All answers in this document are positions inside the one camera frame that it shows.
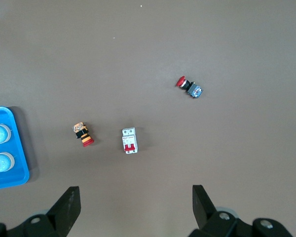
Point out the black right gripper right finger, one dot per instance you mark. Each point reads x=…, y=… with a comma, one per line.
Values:
x=203, y=207

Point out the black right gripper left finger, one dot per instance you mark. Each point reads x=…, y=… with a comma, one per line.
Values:
x=64, y=209

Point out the blue service bell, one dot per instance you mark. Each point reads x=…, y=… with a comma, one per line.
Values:
x=3, y=163
x=0, y=134

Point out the blue plastic tray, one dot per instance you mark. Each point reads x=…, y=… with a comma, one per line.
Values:
x=19, y=158

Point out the white red circuit breaker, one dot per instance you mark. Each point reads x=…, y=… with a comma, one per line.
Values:
x=129, y=140

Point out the red mushroom push button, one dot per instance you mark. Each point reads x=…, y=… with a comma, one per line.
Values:
x=195, y=91

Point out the brown table mat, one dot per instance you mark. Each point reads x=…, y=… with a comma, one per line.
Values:
x=148, y=49

